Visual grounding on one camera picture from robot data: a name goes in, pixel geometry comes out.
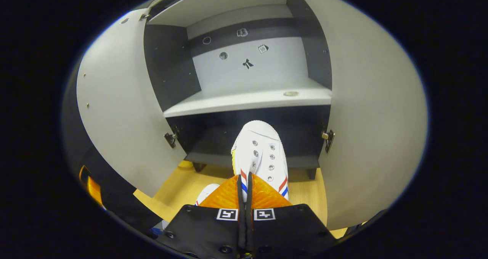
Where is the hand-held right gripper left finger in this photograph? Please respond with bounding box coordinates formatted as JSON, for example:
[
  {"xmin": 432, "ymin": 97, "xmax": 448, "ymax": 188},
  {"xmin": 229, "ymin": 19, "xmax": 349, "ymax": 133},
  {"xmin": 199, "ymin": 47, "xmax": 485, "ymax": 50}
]
[{"xmin": 156, "ymin": 171, "xmax": 246, "ymax": 259}]

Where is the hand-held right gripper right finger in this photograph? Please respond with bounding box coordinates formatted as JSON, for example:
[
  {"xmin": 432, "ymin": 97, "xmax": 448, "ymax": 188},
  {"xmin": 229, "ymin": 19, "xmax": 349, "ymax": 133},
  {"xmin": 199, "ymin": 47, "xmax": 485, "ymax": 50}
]
[{"xmin": 246, "ymin": 171, "xmax": 338, "ymax": 259}]

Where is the white striped canvas shoe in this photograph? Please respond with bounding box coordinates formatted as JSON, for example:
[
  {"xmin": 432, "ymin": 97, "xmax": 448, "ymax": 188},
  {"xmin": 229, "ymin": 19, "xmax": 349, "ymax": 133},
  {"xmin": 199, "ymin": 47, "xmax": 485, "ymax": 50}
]
[
  {"xmin": 152, "ymin": 183, "xmax": 221, "ymax": 236},
  {"xmin": 231, "ymin": 120, "xmax": 289, "ymax": 202}
]

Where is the grey shoe cabinet door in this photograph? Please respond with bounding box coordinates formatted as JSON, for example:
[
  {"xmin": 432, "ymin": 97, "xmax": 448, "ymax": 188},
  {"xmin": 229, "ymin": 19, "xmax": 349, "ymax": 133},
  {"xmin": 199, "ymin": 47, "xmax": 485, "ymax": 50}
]
[
  {"xmin": 318, "ymin": 0, "xmax": 428, "ymax": 231},
  {"xmin": 76, "ymin": 9, "xmax": 187, "ymax": 198}
]

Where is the grey shoe cabinet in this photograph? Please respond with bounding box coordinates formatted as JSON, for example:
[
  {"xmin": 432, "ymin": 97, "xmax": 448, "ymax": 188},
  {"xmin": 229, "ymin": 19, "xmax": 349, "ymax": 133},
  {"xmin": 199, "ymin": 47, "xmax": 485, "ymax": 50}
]
[{"xmin": 76, "ymin": 0, "xmax": 428, "ymax": 231}]

